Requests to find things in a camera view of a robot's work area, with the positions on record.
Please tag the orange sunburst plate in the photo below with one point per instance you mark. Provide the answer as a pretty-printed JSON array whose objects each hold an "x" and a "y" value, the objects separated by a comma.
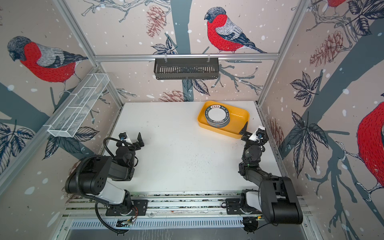
[{"x": 219, "y": 125}]

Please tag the black hanging wire basket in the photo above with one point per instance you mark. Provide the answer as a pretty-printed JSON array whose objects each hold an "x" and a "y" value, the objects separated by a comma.
[{"x": 186, "y": 69}]

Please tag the white mesh wire shelf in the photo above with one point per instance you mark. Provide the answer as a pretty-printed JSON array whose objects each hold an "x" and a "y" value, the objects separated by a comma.
[{"x": 81, "y": 102}]

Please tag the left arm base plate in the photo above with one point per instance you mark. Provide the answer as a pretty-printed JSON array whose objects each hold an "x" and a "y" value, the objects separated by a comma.
[{"x": 131, "y": 208}]

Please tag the green lettered plate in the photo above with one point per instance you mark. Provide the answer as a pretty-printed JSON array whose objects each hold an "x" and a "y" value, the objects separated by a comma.
[{"x": 217, "y": 114}]

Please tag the horizontal aluminium frame bar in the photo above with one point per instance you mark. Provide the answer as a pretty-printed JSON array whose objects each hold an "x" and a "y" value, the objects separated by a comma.
[{"x": 148, "y": 58}]

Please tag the yellow plastic bin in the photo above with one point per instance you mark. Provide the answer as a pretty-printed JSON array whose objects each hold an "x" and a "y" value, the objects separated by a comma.
[{"x": 238, "y": 120}]

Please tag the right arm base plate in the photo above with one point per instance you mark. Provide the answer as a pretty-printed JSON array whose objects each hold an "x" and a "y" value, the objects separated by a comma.
[{"x": 235, "y": 206}]

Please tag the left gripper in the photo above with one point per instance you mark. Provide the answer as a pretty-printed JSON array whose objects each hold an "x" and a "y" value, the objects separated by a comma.
[{"x": 139, "y": 140}]

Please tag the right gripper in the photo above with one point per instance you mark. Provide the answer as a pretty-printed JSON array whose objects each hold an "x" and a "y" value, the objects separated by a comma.
[{"x": 243, "y": 131}]

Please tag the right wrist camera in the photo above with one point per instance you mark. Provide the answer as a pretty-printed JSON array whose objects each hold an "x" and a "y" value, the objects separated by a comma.
[{"x": 254, "y": 137}]

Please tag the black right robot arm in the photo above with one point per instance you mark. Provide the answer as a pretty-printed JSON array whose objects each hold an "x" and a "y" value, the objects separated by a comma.
[{"x": 275, "y": 198}]

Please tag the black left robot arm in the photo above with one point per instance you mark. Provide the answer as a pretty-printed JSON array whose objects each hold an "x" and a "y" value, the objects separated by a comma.
[{"x": 92, "y": 178}]

